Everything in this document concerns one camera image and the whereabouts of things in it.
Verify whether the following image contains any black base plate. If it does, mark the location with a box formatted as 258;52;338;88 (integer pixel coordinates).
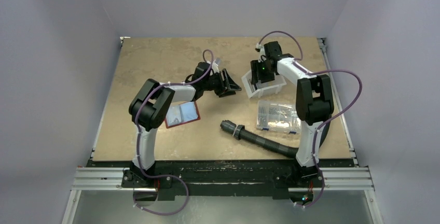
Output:
121;159;323;201

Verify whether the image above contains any black corrugated hose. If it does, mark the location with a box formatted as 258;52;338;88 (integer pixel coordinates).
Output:
219;119;331;159

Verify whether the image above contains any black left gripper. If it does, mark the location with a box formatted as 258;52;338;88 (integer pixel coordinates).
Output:
202;69;241;97

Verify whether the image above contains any white plastic tray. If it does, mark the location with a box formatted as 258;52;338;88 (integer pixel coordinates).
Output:
241;71;286;99

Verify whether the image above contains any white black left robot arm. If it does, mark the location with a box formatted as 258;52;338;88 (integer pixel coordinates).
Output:
128;62;241;187

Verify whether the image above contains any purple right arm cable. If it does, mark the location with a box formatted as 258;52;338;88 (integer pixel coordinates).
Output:
255;31;363;209

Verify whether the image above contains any red leather card holder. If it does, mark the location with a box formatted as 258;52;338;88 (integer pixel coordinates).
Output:
164;102;201;129

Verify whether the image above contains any aluminium frame rail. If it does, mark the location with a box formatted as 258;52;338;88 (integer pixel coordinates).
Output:
72;167;374;194

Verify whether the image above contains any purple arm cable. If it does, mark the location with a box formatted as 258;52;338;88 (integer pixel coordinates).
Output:
132;49;190;216
255;31;363;209

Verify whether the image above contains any clear plastic screw box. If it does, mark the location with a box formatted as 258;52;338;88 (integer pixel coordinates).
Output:
256;100;301;134

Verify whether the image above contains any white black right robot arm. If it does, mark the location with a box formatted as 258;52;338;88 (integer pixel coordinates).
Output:
246;41;334;186

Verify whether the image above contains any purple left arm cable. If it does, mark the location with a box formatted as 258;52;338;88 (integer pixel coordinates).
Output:
132;49;190;216

